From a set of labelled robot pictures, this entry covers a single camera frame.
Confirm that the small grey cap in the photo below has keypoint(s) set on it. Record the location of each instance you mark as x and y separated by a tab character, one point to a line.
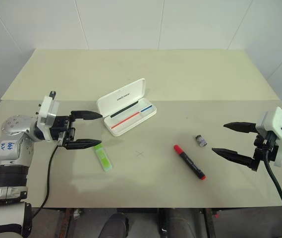
201	140

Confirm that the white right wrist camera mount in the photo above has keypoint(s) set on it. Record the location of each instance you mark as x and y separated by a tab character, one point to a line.
277	121

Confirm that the dark rounded shape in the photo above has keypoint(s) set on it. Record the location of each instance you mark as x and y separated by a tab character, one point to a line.
114	226

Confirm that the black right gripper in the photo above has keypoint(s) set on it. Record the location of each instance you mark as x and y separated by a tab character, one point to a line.
265	146

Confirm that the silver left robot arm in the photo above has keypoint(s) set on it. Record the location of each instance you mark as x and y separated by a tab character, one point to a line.
9	153

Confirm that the white hinged pencil case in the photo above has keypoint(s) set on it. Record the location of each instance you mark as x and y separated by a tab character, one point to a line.
121	99

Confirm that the black marker with red cap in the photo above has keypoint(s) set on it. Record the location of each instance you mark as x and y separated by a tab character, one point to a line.
190	162

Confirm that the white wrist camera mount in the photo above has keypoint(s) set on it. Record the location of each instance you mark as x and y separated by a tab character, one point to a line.
47	104
277	121

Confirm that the green highlighter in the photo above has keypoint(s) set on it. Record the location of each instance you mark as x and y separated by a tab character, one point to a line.
103	158

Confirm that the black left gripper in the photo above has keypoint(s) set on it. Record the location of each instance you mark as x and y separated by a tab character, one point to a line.
62	129

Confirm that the rusty metal table frame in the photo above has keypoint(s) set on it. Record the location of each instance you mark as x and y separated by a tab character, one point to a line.
65	223

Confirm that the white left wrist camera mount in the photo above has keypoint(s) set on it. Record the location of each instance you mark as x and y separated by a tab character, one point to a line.
47	104

